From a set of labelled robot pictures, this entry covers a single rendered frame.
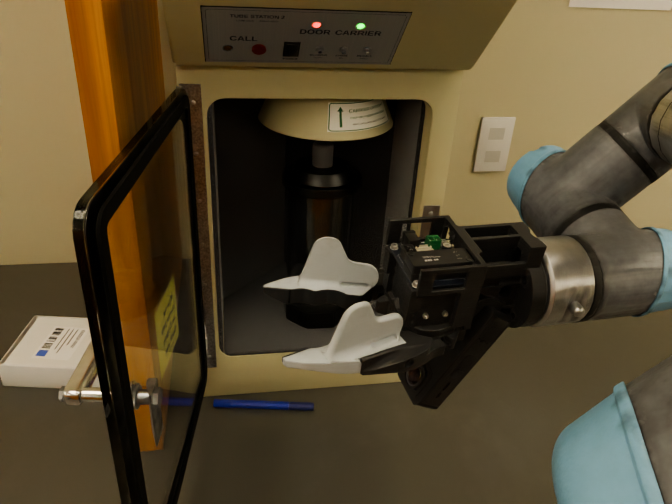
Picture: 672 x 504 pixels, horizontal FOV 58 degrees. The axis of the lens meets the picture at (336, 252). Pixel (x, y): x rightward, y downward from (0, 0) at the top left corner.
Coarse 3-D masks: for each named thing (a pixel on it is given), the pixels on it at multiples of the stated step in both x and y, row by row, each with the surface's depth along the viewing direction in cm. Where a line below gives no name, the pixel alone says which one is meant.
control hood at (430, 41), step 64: (192, 0) 52; (256, 0) 53; (320, 0) 53; (384, 0) 54; (448, 0) 55; (512, 0) 56; (192, 64) 61; (256, 64) 62; (320, 64) 63; (448, 64) 65
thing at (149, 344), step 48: (96, 192) 39; (144, 192) 50; (144, 240) 50; (192, 240) 70; (144, 288) 51; (192, 288) 71; (96, 336) 41; (144, 336) 52; (192, 336) 72; (144, 384) 52; (192, 384) 73; (144, 432) 53
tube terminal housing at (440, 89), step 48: (240, 96) 66; (288, 96) 67; (336, 96) 68; (384, 96) 69; (432, 96) 70; (432, 144) 73; (432, 192) 76; (240, 384) 87; (288, 384) 88; (336, 384) 90
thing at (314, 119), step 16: (272, 112) 74; (288, 112) 73; (304, 112) 72; (320, 112) 72; (336, 112) 72; (352, 112) 72; (368, 112) 73; (384, 112) 76; (272, 128) 74; (288, 128) 73; (304, 128) 72; (320, 128) 72; (336, 128) 72; (352, 128) 72; (368, 128) 73; (384, 128) 76
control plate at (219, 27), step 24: (216, 24) 55; (240, 24) 56; (264, 24) 56; (288, 24) 56; (336, 24) 57; (384, 24) 57; (216, 48) 59; (240, 48) 59; (312, 48) 60; (336, 48) 60; (360, 48) 61; (384, 48) 61
